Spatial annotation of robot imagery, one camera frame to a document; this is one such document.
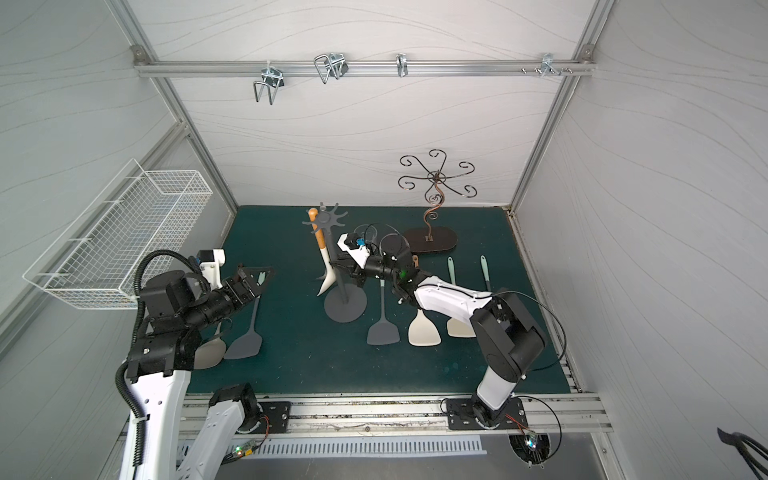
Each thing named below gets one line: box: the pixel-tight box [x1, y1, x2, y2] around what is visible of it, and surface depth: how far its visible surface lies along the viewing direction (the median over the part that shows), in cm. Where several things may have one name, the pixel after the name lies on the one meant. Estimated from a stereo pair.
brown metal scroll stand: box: [398, 148, 477, 253], surface depth 90 cm
